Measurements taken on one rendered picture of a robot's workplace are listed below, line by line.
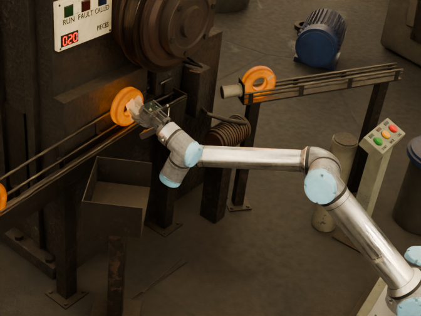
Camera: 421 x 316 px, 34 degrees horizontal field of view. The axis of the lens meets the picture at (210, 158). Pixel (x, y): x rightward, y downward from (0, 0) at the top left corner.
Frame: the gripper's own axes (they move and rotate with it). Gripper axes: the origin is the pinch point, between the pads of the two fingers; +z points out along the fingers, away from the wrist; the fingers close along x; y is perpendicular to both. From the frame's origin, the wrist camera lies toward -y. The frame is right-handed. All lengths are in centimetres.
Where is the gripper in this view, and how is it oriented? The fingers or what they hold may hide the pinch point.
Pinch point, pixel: (127, 102)
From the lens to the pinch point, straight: 272.6
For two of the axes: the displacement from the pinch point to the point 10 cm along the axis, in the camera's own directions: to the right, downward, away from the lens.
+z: -7.3, -6.3, 2.8
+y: 3.1, -6.6, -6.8
